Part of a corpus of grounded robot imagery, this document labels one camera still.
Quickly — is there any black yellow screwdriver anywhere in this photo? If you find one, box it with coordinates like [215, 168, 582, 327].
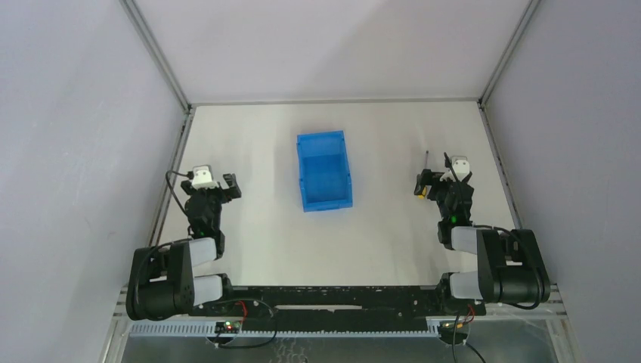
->
[414, 151, 429, 199]

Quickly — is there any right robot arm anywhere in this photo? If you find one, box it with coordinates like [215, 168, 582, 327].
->
[414, 169, 551, 310]

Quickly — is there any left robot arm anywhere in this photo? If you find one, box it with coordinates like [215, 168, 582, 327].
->
[125, 169, 242, 321]

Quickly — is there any blue plastic bin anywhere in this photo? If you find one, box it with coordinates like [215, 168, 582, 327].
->
[296, 130, 353, 213]

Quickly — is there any left circuit board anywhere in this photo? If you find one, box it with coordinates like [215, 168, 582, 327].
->
[214, 321, 242, 335]

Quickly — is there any circuit board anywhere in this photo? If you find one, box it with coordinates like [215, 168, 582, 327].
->
[438, 322, 469, 346]
[214, 321, 242, 335]

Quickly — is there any right circuit board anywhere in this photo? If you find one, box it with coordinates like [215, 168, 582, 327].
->
[438, 322, 469, 346]

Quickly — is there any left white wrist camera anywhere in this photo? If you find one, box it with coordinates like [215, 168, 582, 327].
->
[191, 165, 219, 190]

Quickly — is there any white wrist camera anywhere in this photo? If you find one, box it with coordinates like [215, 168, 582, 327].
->
[191, 165, 219, 190]
[439, 156, 472, 183]

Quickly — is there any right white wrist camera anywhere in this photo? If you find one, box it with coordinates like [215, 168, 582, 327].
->
[439, 156, 472, 183]

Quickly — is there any left black camera cable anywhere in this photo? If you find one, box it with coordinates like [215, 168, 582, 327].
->
[166, 170, 195, 237]

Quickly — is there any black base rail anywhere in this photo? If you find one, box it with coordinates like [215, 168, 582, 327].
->
[190, 285, 487, 331]

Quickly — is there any white cable duct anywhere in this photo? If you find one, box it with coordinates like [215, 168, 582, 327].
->
[129, 321, 440, 338]

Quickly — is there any aluminium frame profile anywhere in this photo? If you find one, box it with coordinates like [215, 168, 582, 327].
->
[119, 0, 195, 246]

